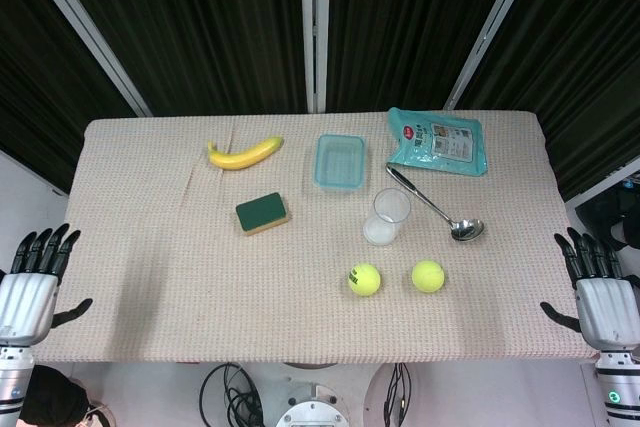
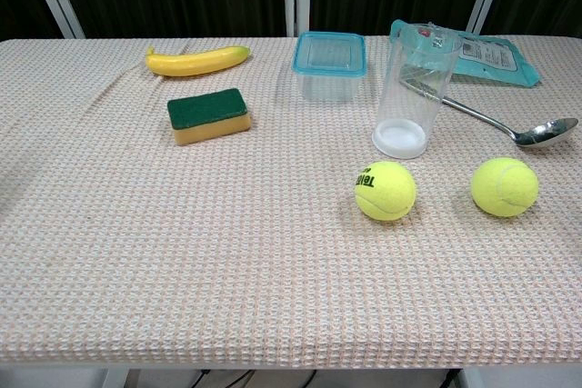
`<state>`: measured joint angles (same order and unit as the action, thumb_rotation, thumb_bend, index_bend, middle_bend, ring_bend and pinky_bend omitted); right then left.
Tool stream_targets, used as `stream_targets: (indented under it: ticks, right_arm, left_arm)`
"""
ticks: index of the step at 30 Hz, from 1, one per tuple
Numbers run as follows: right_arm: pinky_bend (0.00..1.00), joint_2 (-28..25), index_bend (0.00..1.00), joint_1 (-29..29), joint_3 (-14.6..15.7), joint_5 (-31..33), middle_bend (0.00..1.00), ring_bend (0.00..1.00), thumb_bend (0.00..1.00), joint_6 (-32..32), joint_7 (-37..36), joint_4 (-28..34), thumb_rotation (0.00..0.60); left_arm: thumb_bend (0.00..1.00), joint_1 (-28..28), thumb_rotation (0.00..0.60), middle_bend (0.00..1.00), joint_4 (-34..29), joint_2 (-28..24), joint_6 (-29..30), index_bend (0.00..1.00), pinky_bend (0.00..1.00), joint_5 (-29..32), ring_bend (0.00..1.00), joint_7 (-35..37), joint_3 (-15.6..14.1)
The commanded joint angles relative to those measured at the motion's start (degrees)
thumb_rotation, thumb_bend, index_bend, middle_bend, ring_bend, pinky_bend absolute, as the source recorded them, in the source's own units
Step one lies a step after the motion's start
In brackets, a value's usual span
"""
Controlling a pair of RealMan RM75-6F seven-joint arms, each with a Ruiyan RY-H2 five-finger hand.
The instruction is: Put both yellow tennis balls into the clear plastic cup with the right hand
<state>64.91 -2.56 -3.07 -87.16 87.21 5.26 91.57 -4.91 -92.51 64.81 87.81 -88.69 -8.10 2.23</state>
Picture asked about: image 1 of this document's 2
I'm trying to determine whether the clear glass cup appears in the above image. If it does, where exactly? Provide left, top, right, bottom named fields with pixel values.
left=362, top=188, right=412, bottom=247

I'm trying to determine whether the black flat panel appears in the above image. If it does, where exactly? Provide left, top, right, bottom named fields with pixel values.
left=574, top=179, right=640, bottom=236

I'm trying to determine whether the yellow tennis ball with print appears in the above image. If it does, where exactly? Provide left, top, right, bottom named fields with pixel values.
left=347, top=262, right=383, bottom=297

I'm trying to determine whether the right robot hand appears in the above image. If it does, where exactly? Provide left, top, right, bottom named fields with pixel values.
left=539, top=227, right=640, bottom=354

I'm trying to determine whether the metal ladle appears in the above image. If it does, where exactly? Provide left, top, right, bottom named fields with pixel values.
left=384, top=164, right=486, bottom=243

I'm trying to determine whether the green and yellow sponge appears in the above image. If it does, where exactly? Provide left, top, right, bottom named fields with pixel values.
left=235, top=191, right=292, bottom=237

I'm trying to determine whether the person's head dark hair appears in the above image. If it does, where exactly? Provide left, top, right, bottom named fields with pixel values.
left=19, top=365, right=117, bottom=427

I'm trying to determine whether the grey partition frame post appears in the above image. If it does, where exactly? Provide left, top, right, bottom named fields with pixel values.
left=299, top=0, right=329, bottom=114
left=22, top=0, right=152, bottom=117
left=443, top=0, right=545, bottom=111

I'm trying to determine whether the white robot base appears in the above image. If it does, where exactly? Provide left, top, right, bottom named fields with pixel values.
left=276, top=364, right=362, bottom=427

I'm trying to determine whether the yellow banana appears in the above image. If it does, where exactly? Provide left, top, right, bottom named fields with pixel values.
left=207, top=135, right=285, bottom=172

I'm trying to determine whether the teal food pouch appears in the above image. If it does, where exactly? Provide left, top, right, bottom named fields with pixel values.
left=385, top=106, right=490, bottom=177

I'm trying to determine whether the coiled black cable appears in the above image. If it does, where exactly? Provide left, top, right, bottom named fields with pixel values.
left=199, top=361, right=267, bottom=427

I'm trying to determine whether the beige checked tablecloth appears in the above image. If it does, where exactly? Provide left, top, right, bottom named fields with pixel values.
left=37, top=109, right=599, bottom=364

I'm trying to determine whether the plain yellow tennis ball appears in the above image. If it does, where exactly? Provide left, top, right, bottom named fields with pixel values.
left=411, top=259, right=446, bottom=294

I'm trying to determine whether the blue transparent plastic container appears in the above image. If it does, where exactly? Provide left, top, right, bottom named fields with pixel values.
left=312, top=133, right=367, bottom=193

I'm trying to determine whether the black cable bundle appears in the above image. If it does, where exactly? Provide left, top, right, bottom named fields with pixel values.
left=383, top=361, right=416, bottom=427

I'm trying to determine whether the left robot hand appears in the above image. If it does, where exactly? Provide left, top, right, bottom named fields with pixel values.
left=0, top=222, right=94, bottom=348

